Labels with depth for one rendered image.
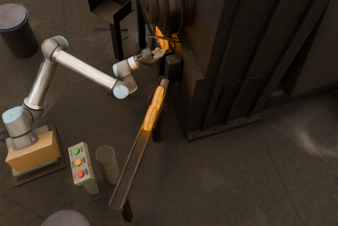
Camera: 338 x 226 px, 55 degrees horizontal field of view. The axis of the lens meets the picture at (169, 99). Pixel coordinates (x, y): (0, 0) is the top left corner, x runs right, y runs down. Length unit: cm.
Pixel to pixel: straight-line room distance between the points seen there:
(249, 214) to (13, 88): 225
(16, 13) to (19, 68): 51
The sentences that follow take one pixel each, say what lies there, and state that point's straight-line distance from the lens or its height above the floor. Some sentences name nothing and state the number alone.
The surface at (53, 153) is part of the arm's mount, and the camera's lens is 255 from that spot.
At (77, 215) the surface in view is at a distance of 217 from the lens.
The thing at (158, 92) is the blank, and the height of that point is 78.
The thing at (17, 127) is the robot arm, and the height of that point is 39.
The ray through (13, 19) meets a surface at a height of 43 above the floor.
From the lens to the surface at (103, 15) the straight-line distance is 271.
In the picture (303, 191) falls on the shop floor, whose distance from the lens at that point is 285.
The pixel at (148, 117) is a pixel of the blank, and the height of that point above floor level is 79.
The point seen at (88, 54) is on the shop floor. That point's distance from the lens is 324.
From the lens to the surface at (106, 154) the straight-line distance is 215.
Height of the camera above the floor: 252
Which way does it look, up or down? 60 degrees down
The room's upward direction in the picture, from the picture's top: 5 degrees clockwise
